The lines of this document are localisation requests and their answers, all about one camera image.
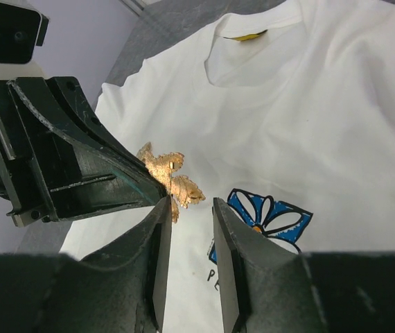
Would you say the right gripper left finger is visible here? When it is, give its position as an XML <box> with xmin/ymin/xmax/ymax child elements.
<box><xmin>0</xmin><ymin>197</ymin><xmax>172</xmax><ymax>332</ymax></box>

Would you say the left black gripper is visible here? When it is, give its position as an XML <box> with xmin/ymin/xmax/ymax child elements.
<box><xmin>0</xmin><ymin>76</ymin><xmax>166</xmax><ymax>228</ymax></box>

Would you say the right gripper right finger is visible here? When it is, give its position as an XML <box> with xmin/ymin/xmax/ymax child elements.
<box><xmin>213</xmin><ymin>198</ymin><xmax>395</xmax><ymax>332</ymax></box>

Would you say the red orange brooch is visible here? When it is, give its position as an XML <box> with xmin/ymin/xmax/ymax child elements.
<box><xmin>137</xmin><ymin>142</ymin><xmax>206</xmax><ymax>223</ymax></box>

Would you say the white t-shirt with flower print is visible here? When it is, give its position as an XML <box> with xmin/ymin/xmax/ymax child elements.
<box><xmin>58</xmin><ymin>0</ymin><xmax>395</xmax><ymax>333</ymax></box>

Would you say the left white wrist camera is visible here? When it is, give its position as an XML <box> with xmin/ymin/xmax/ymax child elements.
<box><xmin>0</xmin><ymin>1</ymin><xmax>49</xmax><ymax>80</ymax></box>

